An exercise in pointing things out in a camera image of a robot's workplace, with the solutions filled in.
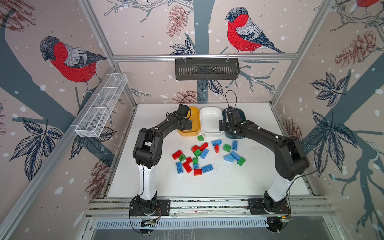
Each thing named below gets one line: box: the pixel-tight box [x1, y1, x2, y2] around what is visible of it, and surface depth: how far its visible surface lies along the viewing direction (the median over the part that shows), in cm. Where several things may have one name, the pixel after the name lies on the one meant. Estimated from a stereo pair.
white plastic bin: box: [200, 107, 224, 137], surface depth 113 cm
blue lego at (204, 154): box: [199, 148, 210, 160], surface depth 93 cm
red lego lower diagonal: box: [182, 162, 193, 174], surface depth 87 cm
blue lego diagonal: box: [231, 151, 241, 161], surface depth 92 cm
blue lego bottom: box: [201, 164, 214, 174], surface depth 88 cm
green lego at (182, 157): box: [178, 154, 187, 162], surface depth 92 cm
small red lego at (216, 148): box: [214, 144, 220, 154], surface depth 96 cm
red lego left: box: [171, 149, 183, 160], surface depth 94 cm
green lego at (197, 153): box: [194, 149, 202, 158], surface depth 93 cm
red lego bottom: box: [193, 168, 203, 176], surface depth 87 cm
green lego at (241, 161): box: [237, 156, 246, 167], surface depth 90 cm
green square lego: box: [222, 143, 231, 152], surface depth 97 cm
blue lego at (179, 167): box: [176, 161, 184, 174], surface depth 87 cm
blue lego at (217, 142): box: [211, 139, 222, 146], surface depth 97 cm
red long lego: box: [198, 142, 209, 151], surface depth 97 cm
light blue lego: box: [223, 154, 235, 163], surface depth 92 cm
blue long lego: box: [231, 140, 238, 151], surface depth 97 cm
